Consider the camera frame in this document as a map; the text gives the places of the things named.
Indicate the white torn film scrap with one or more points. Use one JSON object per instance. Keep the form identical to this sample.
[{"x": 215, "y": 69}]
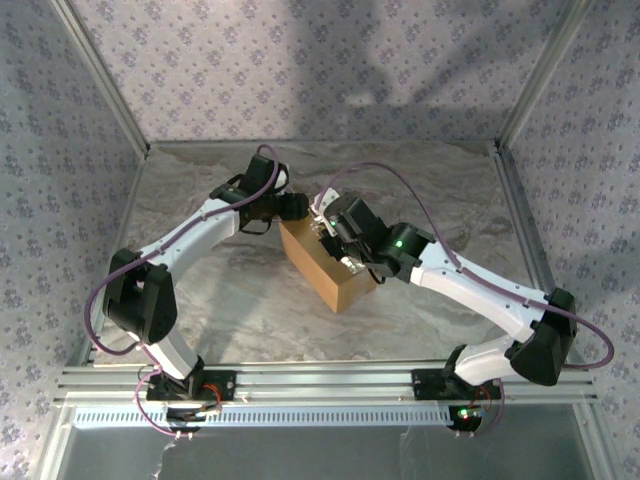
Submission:
[{"x": 161, "y": 457}]

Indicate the clear shiny tape strip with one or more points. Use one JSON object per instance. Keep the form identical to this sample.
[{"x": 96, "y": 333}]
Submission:
[{"x": 351, "y": 263}]

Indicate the aluminium floor rail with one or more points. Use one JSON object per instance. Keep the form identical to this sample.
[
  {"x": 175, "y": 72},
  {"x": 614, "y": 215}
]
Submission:
[
  {"x": 117, "y": 240},
  {"x": 530, "y": 240}
]

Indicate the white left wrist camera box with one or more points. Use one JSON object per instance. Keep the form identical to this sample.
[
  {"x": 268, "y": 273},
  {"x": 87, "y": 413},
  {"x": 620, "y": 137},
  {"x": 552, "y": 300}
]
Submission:
[{"x": 283, "y": 176}]

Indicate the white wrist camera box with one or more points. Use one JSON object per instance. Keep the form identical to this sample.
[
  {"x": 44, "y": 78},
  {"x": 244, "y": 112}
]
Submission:
[
  {"x": 325, "y": 202},
  {"x": 283, "y": 176}
]

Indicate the brown cardboard express box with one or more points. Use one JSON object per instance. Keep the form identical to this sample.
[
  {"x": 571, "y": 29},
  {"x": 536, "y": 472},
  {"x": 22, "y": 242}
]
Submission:
[{"x": 320, "y": 270}]

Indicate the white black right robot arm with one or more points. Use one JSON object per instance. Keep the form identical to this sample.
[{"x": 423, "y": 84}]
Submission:
[{"x": 475, "y": 290}]

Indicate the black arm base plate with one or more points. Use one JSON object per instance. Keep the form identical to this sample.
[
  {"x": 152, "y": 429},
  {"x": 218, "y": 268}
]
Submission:
[
  {"x": 425, "y": 385},
  {"x": 225, "y": 385}
]

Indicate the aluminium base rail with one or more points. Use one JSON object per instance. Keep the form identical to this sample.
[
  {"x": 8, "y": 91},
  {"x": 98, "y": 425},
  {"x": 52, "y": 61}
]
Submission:
[{"x": 325, "y": 380}]

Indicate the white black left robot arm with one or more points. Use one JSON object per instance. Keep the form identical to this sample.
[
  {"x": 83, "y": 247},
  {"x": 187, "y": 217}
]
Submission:
[{"x": 190, "y": 240}]

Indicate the aluminium frame post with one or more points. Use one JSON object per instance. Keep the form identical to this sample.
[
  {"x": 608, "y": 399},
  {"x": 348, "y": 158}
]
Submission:
[
  {"x": 101, "y": 75},
  {"x": 545, "y": 75}
]

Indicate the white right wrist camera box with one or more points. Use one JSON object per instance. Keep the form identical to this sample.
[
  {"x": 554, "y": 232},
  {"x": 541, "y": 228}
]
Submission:
[{"x": 325, "y": 202}]

